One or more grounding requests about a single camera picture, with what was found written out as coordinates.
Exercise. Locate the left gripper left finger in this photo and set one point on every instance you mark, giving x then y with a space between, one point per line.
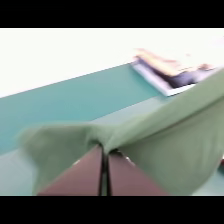
80 178

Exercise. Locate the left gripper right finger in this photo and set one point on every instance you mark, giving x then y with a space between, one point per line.
130 180

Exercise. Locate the green garment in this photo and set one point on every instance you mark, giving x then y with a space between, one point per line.
166 140

